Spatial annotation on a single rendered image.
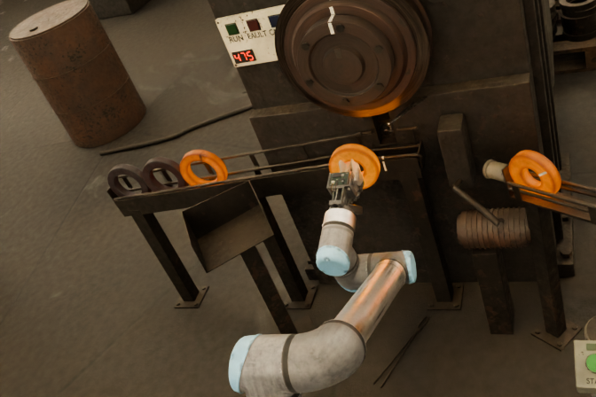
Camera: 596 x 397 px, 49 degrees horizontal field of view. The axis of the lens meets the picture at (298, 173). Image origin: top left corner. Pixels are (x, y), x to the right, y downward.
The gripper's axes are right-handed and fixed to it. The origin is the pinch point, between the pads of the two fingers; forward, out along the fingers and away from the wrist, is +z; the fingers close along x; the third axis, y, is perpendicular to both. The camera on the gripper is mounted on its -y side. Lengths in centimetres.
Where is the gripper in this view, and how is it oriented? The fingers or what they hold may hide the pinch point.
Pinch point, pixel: (352, 162)
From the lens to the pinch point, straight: 199.2
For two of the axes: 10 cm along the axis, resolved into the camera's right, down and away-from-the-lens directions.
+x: -9.1, 0.8, 4.1
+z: 1.8, -8.1, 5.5
